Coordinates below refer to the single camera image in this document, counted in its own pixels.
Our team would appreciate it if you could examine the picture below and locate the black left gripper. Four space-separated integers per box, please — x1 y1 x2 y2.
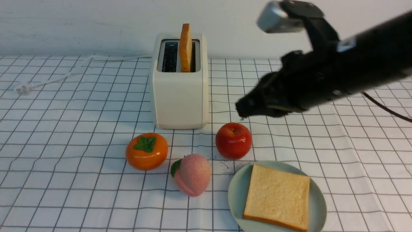
235 52 349 118

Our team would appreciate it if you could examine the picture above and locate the toast slice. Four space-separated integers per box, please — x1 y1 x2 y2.
242 164 310 232
178 24 192 73

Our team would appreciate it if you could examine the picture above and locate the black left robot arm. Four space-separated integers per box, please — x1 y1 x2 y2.
235 0 412 118

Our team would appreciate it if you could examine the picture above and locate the white two-slot toaster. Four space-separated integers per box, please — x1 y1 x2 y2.
148 33 210 130

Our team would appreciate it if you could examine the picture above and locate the red apple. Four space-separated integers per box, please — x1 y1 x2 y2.
215 122 253 160

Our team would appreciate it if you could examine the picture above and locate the light green plate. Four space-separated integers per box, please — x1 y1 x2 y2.
228 160 328 232

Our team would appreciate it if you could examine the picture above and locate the pink peach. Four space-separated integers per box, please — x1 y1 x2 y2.
171 154 211 197

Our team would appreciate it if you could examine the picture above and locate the orange persimmon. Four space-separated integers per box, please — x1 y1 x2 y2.
125 133 169 171

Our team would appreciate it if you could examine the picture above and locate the white grid tablecloth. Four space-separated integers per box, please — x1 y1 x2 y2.
0 56 412 232

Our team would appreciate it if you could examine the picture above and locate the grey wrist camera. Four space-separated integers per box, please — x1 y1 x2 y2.
257 0 304 34

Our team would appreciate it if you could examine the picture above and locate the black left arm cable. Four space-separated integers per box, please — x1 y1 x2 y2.
362 92 412 123

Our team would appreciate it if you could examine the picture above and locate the white power cord with plug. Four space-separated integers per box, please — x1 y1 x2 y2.
15 54 152 96

